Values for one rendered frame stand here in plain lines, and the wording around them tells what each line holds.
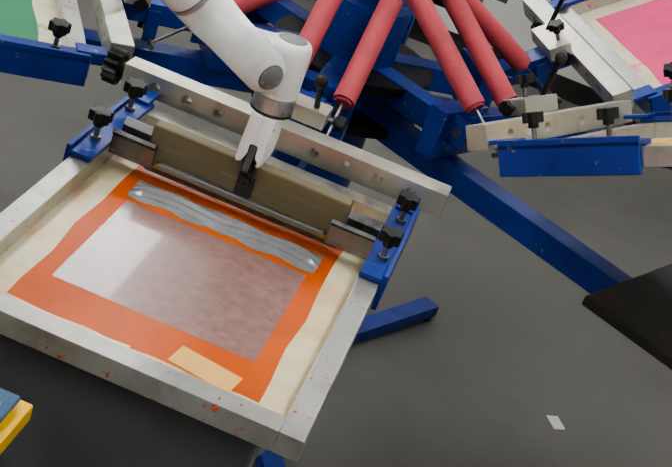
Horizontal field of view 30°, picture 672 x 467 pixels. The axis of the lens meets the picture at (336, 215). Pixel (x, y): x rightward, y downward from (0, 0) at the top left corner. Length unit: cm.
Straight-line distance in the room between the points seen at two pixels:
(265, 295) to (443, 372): 185
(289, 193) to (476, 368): 183
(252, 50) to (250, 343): 46
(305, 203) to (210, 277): 26
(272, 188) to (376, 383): 154
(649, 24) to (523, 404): 122
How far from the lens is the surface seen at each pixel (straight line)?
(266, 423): 175
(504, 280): 450
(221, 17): 200
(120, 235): 211
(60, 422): 199
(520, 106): 268
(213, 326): 196
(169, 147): 227
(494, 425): 375
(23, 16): 283
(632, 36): 339
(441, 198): 242
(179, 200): 225
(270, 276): 213
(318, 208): 222
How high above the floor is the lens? 205
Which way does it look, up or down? 27 degrees down
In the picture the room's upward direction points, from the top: 20 degrees clockwise
